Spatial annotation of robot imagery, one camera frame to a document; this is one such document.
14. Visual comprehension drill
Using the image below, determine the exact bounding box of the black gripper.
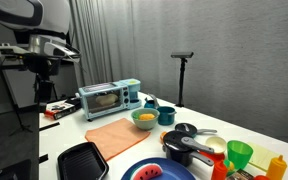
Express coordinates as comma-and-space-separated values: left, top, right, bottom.
23, 53, 63, 114

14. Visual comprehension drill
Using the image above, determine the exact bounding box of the black frying pan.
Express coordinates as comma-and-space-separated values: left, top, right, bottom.
162, 130, 215, 155

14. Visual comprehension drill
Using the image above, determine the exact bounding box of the teal toy pot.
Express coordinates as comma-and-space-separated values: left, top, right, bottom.
156, 106, 178, 127

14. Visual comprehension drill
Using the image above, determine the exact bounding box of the black red cardboard box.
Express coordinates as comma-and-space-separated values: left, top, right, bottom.
43, 96, 83, 121

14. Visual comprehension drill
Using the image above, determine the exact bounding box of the black bar on table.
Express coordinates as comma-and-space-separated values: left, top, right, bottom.
38, 121, 61, 132

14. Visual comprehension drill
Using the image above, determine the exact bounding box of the black tripod stand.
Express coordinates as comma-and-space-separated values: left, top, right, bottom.
170, 51, 195, 108
8, 99, 34, 137

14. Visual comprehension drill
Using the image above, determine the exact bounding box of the white flat electronics box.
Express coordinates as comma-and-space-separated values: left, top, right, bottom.
0, 42, 30, 62

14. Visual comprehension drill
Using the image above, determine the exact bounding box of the bread loaf in oven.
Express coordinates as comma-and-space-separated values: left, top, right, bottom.
95, 93, 120, 107

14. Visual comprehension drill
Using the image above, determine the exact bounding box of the light blue toaster oven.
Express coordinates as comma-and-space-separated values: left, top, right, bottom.
78, 78, 142, 122

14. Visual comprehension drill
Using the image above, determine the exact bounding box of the black grill tray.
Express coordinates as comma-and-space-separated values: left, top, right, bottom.
56, 141, 110, 180

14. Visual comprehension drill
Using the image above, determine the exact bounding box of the grey curtain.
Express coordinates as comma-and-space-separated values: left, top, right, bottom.
68, 0, 136, 88

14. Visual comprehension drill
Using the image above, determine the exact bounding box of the orange cloth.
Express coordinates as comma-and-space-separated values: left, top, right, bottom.
84, 117, 151, 162

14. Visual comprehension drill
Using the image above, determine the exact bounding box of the green bowl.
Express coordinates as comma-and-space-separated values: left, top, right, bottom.
130, 107, 161, 131

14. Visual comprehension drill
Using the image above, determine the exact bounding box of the orange yellow toy food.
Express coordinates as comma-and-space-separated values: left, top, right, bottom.
138, 113, 156, 122

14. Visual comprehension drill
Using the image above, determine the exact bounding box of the teal toy kettle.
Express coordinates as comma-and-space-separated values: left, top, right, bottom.
143, 93, 160, 110

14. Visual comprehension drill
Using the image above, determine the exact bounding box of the small orange toy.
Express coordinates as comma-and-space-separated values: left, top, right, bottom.
159, 130, 169, 145

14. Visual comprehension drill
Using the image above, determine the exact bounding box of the toy watermelon slice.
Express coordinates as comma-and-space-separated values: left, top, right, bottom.
130, 162, 164, 180

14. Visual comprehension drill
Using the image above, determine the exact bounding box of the blue plate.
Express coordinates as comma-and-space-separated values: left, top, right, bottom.
120, 157, 197, 180

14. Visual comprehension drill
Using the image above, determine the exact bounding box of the cream bowl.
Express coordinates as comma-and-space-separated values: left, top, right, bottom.
204, 135, 228, 155

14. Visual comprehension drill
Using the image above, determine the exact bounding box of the red ketchup bottle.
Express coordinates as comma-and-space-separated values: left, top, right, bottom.
210, 160, 229, 180

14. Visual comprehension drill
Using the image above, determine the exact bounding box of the green yellow toy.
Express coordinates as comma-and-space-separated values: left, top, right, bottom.
223, 158, 236, 177

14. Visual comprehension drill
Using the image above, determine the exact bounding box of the green cup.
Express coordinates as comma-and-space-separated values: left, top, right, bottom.
226, 139, 254, 171

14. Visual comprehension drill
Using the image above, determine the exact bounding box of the small brown box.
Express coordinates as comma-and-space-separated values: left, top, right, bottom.
225, 168, 254, 180

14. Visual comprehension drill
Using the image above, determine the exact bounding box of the pale yellow cutting board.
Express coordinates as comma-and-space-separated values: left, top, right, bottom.
246, 142, 280, 173

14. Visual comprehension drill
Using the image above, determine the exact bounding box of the small red toy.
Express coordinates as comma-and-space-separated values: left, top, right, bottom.
251, 174, 272, 180

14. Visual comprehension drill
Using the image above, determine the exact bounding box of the yellow mustard bottle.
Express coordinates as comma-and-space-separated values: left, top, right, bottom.
265, 154, 288, 180

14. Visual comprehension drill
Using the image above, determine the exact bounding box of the black pot grey handle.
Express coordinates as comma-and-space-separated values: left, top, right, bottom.
162, 136, 216, 168

